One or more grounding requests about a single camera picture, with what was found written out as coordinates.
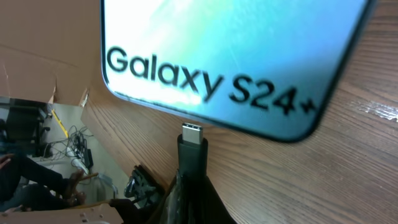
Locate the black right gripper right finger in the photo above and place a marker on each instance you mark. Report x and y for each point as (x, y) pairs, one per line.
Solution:
(208, 207)

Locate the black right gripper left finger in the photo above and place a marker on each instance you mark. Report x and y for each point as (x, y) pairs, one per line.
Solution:
(173, 209)

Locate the Galaxy S24 smartphone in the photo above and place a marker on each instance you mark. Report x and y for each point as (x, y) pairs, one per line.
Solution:
(263, 67)

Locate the person in dark clothes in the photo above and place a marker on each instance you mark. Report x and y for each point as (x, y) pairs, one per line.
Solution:
(28, 185)

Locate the cardboard back panel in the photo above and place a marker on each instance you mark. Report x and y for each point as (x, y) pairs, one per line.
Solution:
(50, 50)

